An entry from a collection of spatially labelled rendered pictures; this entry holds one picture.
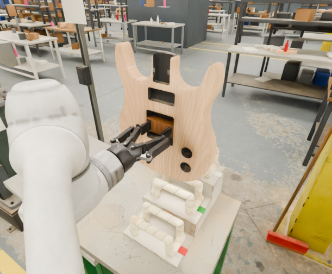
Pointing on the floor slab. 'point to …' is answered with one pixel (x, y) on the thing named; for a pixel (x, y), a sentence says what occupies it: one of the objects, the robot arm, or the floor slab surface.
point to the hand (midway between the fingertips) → (158, 128)
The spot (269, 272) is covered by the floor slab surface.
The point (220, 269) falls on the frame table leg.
